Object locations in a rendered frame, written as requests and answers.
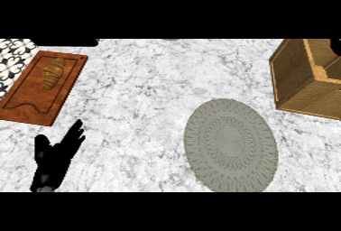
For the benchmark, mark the grey oval woven placemat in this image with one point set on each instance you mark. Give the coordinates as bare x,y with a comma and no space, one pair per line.
231,145

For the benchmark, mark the brown wooden cutting board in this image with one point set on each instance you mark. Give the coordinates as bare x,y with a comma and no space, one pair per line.
36,93

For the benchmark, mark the wooden box basket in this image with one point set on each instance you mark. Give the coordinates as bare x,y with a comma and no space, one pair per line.
306,81

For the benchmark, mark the black and white patterned tile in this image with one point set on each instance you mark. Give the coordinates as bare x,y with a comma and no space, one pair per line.
14,60

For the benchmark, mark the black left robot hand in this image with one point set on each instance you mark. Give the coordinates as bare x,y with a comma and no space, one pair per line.
55,156

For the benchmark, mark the brown croissant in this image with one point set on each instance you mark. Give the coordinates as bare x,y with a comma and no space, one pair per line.
52,73

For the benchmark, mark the black appliance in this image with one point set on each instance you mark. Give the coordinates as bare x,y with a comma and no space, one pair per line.
67,42

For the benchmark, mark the black object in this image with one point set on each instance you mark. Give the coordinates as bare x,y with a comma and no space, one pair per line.
336,46

